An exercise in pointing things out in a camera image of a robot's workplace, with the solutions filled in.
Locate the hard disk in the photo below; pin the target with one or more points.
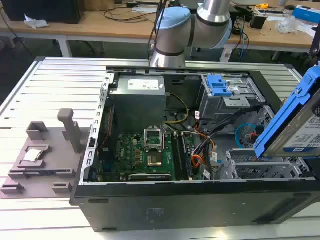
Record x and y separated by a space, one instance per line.
282 117

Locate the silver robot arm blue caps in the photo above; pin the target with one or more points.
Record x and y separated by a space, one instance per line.
175 32

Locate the metal disk bay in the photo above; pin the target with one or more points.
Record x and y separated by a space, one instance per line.
262 167

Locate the CPU socket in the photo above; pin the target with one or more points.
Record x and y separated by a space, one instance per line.
153 138

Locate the grey power supply unit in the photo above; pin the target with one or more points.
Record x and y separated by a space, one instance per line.
140 100

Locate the green motherboard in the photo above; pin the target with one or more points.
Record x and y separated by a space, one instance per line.
130 155

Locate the black graphics card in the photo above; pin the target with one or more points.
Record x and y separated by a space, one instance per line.
150 177

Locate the metal drive cage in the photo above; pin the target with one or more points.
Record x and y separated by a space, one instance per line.
225 107

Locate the black PC case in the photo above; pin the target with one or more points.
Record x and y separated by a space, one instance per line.
175 207

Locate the wooden desk white legs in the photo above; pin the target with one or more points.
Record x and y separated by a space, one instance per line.
100 28

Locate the grey parts rack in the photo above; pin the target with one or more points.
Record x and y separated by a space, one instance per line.
57 160

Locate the silver CPU chip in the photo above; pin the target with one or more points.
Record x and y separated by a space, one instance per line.
32 155

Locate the wooden desk with clutter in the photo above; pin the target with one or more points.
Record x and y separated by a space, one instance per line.
270 36

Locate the small black device box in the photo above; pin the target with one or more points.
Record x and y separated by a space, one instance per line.
257 20

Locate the white crumpled plastic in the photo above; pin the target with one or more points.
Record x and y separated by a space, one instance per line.
36 22

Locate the clear plastic bag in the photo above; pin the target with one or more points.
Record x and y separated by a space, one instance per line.
287 25

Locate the black box on desk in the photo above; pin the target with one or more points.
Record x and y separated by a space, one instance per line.
42 10

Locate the blue cardboard box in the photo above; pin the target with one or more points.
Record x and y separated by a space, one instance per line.
306 12

